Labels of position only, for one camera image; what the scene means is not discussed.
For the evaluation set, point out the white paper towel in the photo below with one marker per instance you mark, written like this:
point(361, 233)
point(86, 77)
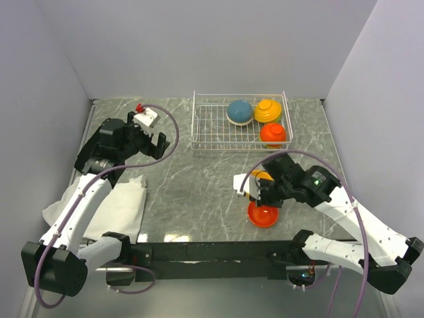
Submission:
point(121, 211)

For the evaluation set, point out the dark blue bowl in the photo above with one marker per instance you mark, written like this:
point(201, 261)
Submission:
point(240, 110)

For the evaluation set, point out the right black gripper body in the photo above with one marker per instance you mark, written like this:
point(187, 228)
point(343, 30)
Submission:
point(273, 192)

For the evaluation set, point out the black base frame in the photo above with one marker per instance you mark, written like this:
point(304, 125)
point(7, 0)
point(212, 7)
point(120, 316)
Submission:
point(204, 260)

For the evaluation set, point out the black cloth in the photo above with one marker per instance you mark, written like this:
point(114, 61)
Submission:
point(89, 157)

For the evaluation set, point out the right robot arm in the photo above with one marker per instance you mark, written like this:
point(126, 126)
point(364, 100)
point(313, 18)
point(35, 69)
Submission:
point(384, 255)

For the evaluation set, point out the large orange bowl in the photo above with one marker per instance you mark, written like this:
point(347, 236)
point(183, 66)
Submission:
point(267, 111)

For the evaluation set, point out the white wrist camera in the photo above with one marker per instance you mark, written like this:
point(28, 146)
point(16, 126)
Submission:
point(239, 182)
point(145, 118)

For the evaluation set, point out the patterned white blue bowl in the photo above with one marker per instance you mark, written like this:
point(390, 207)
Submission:
point(239, 123)

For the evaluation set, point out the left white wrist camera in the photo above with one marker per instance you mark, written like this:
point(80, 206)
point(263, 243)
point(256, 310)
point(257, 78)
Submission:
point(145, 118)

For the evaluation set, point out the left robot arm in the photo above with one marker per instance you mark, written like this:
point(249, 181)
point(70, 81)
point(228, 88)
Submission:
point(56, 263)

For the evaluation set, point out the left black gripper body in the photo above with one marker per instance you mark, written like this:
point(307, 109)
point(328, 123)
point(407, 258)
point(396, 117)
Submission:
point(138, 140)

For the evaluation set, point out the aluminium rail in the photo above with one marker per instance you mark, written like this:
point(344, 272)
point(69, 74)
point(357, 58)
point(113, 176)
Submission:
point(109, 248)

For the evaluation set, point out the white wire dish rack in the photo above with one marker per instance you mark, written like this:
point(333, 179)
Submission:
point(211, 130)

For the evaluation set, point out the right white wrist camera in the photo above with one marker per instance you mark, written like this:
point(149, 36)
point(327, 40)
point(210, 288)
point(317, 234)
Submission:
point(239, 182)

